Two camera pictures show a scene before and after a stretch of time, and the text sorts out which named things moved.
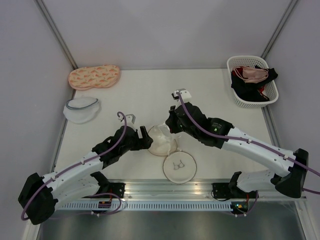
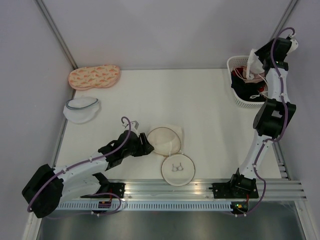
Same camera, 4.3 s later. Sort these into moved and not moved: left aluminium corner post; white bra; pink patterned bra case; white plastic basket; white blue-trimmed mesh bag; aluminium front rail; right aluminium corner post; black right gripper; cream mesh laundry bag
Moved: black right gripper; cream mesh laundry bag; white bra
Not moved: white blue-trimmed mesh bag; pink patterned bra case; white plastic basket; left aluminium corner post; right aluminium corner post; aluminium front rail
